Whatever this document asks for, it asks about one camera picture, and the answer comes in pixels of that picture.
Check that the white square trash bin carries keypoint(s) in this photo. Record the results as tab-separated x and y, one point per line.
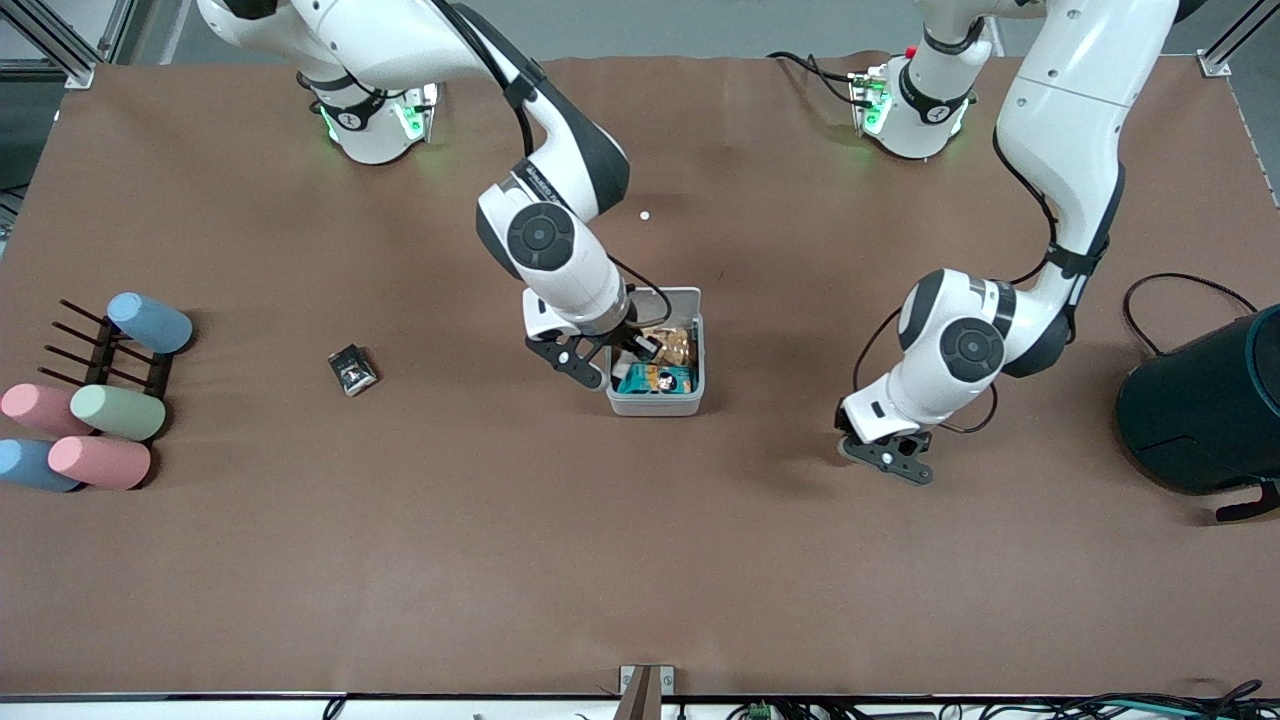
655	405

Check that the black wrapper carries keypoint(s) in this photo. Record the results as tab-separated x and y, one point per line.
352	370

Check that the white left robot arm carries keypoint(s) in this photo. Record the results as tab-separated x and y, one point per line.
970	345

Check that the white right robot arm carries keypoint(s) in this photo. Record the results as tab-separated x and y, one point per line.
545	240

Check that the brown snack packet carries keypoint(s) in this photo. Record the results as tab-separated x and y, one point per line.
678	345

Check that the teal snack packet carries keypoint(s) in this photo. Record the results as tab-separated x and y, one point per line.
660	380

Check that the brown paper table cover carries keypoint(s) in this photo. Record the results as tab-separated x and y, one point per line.
640	560

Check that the dark teal round appliance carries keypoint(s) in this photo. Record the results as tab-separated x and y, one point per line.
1200	410

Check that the black cup drying rack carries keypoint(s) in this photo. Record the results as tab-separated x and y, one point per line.
158	375

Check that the blue cup with round base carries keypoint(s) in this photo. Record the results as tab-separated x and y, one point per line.
150	322

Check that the green plastic cup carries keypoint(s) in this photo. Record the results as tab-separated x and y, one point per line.
120	412

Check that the pink plastic cup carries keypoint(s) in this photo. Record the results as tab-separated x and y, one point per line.
40	408
100	462

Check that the blue plastic cup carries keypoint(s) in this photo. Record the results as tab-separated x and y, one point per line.
30	465

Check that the metal edge bracket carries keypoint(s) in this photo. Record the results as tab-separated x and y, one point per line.
645	690

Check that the aluminium frame profile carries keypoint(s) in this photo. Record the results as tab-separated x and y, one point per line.
1215	65
60	50

